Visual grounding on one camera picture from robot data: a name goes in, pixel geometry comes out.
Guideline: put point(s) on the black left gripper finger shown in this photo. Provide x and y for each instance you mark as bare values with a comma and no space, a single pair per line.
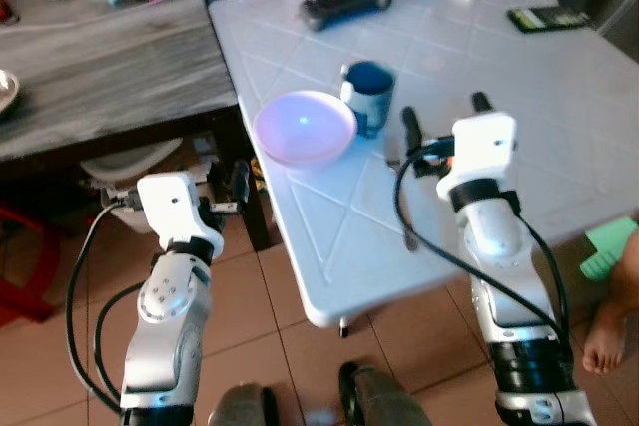
241,185

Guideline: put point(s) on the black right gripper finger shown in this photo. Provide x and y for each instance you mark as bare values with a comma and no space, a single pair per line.
412,127
482,104

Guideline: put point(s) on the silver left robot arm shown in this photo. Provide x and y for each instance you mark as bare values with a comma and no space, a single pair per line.
170,336

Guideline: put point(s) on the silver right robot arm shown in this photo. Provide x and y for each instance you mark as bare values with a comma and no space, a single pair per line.
509,286

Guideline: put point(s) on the blue cup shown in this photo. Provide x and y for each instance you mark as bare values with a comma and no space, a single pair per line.
374,97

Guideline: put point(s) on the white plastic table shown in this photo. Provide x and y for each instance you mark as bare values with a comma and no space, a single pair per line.
499,57

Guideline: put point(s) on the pink plastic bowl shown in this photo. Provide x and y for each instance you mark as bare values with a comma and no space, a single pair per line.
305,129

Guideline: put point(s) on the black flat remote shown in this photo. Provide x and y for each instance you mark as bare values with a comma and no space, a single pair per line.
549,19

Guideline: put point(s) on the white basin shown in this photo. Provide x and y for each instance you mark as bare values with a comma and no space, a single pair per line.
125,162

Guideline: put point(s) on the black game controller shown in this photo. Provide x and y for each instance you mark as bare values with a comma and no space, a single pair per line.
344,5

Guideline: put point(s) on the grey wooden table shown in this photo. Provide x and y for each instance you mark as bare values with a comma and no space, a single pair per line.
110,77

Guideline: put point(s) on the green plastic stool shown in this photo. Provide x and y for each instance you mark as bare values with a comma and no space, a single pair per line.
604,251

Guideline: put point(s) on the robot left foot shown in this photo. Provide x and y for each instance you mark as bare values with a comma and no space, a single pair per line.
245,408

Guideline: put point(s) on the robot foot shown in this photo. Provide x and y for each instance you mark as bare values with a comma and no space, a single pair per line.
384,401
245,408

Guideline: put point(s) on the red plastic stool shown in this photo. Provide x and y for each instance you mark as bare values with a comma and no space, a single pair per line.
25,286

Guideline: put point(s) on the person's bare leg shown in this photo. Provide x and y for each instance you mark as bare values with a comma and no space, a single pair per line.
606,331

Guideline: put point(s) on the metal dish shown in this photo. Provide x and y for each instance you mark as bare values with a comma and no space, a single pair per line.
6,92

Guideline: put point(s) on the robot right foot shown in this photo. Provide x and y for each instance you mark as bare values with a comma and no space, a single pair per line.
384,401

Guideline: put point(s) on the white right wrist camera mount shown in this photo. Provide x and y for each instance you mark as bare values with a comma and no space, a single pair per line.
484,152

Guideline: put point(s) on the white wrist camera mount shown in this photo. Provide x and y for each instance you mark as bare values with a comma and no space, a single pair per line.
484,152
170,207

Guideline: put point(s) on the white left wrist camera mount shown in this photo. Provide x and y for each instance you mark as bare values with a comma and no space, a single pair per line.
170,207

